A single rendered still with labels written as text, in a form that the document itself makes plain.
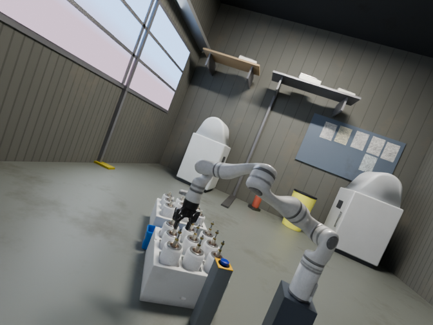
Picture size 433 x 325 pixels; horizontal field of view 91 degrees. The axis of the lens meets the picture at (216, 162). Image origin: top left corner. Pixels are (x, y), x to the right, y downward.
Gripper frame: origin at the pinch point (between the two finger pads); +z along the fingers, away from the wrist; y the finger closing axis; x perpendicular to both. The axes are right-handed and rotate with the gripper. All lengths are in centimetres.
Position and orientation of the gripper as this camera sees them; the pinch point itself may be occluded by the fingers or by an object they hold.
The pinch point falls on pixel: (182, 226)
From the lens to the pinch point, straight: 109.9
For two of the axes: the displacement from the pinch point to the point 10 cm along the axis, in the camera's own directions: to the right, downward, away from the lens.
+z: -3.7, 9.3, 0.7
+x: -5.8, -2.9, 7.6
